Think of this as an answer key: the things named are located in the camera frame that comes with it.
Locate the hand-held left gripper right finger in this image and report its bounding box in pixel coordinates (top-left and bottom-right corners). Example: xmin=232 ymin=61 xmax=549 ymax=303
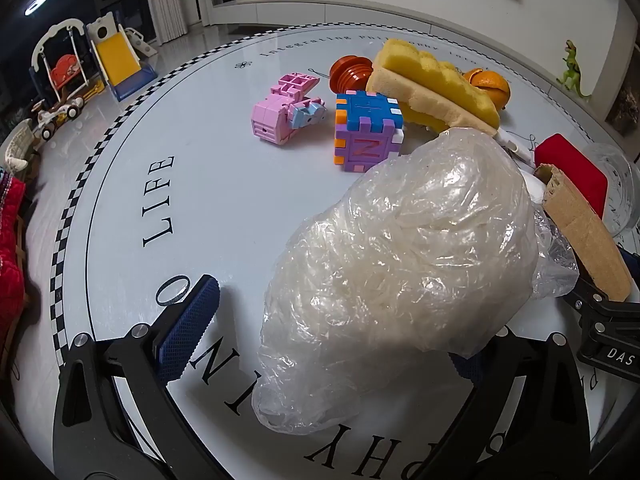
xmin=447 ymin=327 xmax=593 ymax=480

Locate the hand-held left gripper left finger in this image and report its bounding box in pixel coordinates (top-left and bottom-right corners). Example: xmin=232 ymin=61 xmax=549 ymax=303
xmin=52 ymin=274 xmax=221 ymax=480

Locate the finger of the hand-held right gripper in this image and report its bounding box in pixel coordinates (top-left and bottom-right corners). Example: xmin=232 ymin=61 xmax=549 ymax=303
xmin=612 ymin=242 xmax=640 ymax=267
xmin=547 ymin=232 xmax=640 ymax=322

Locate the brown cardboard piece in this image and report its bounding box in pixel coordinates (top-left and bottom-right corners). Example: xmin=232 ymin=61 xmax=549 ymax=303
xmin=532 ymin=164 xmax=633 ymax=302

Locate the clear plastic bag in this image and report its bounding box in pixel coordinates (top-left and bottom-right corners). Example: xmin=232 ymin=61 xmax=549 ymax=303
xmin=251 ymin=127 xmax=583 ymax=435

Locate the pink block toy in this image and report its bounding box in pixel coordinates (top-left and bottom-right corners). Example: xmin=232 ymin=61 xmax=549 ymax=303
xmin=250 ymin=73 xmax=327 ymax=147

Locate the orange-red ribbed plastic spool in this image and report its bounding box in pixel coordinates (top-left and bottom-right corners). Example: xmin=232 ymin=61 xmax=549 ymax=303
xmin=329 ymin=56 xmax=375 ymax=95

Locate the red box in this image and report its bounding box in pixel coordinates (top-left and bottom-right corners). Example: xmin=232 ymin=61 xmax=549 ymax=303
xmin=534 ymin=133 xmax=610 ymax=221

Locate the dark brown object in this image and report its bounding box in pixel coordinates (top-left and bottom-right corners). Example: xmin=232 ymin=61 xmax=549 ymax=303
xmin=607 ymin=85 xmax=640 ymax=136

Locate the red quilted blanket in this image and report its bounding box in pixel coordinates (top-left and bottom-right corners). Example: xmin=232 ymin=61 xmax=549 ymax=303
xmin=0 ymin=175 xmax=31 ymax=361

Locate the green dinosaur toy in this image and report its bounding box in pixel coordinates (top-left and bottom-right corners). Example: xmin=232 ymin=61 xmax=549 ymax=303
xmin=556 ymin=40 xmax=593 ymax=98

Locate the blue purple foam cube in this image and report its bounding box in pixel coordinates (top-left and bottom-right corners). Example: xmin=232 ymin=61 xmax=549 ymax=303
xmin=334 ymin=91 xmax=405 ymax=174

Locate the white toy car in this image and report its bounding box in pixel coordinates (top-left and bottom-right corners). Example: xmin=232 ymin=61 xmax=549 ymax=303
xmin=31 ymin=94 xmax=85 ymax=141

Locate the yellow sponge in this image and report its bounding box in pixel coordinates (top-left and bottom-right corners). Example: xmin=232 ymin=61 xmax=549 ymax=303
xmin=365 ymin=40 xmax=502 ymax=136

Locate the yellow toy slide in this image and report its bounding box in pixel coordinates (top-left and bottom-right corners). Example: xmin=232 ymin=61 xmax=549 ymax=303
xmin=86 ymin=14 xmax=158 ymax=102

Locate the grey window curtain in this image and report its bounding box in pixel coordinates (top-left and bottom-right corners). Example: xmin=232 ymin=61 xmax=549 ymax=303
xmin=145 ymin=0 xmax=201 ymax=43

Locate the white cable connector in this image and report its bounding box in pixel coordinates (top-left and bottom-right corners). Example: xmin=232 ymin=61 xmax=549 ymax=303
xmin=495 ymin=127 xmax=538 ymax=163

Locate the white low wall cabinet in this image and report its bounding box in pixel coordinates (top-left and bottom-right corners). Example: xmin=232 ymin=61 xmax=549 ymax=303
xmin=212 ymin=0 xmax=521 ymax=28

